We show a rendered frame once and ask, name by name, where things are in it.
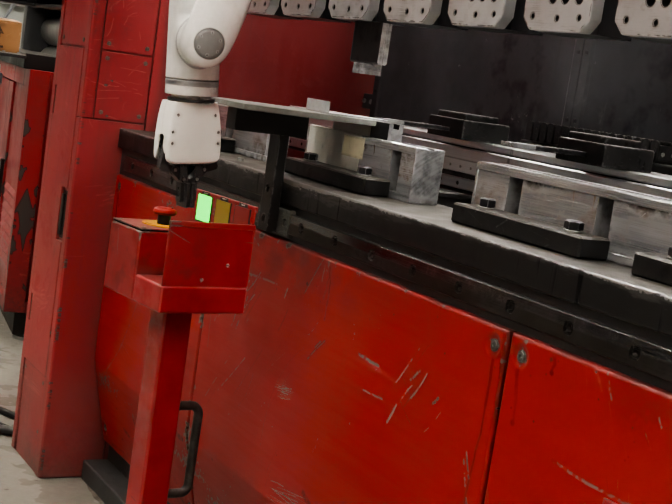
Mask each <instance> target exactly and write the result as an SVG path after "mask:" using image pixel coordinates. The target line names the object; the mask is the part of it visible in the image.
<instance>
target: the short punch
mask: <svg viewBox="0 0 672 504"><path fill-rule="evenodd" d="M392 25H393V24H388V23H380V22H363V21H355V28H354V35H353V42H352V49H351V56H350V60H351V61H352V62H354V64H353V71H352V72H353V73H360V74H368V75H375V76H381V70H382V65H384V66H385V65H386V64H387V58H388V52H389V45H390V38H391V32H392Z"/></svg>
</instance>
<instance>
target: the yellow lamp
mask: <svg viewBox="0 0 672 504"><path fill-rule="evenodd" d="M230 205H231V203H228V202H225V201H222V200H218V199H217V201H216V208H215V216H214V223H228V220H229V212H230Z"/></svg>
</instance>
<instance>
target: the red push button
mask: <svg viewBox="0 0 672 504"><path fill-rule="evenodd" d="M153 211H154V213H155V214H158V218H157V224H161V225H169V221H170V220H171V216H175V215H176V214H177V211H176V210H175V209H174V208H171V207H164V206H157V207H155V208H154V209H153Z"/></svg>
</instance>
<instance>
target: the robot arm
mask: <svg viewBox="0 0 672 504"><path fill-rule="evenodd" d="M251 1H252V0H169V17H168V37H167V57H166V78H165V93H168V94H171V96H167V99H163V100H162V103H161V106H160V110H159V114H158V119H157V125H156V132H155V140H154V157H155V158H156V159H158V161H157V165H156V168H157V169H159V170H163V171H166V172H169V173H170V174H171V176H172V177H173V179H174V180H175V181H176V195H175V199H176V204H177V206H180V207H184V208H188V207H190V208H194V206H195V201H196V192H197V183H199V182H200V180H201V177H202V176H203V175H204V174H205V173H206V172H209V171H212V170H216V169H217V168H218V164H217V161H218V159H219V156H220V148H221V126H220V114H219V107H218V103H217V102H215V99H211V97H217V96H218V87H219V70H220V63H221V62H222V61H223V60H224V59H225V58H226V57H227V55H228V54H229V52H230V50H231V49H232V47H233V45H234V43H235V40H236V38H237V36H238V34H239V31H240V29H241V27H242V24H243V22H244V20H245V17H246V15H247V12H248V10H249V7H250V4H251ZM168 162H169V163H172V165H170V164H169V163H168ZM187 164H188V168H187Z"/></svg>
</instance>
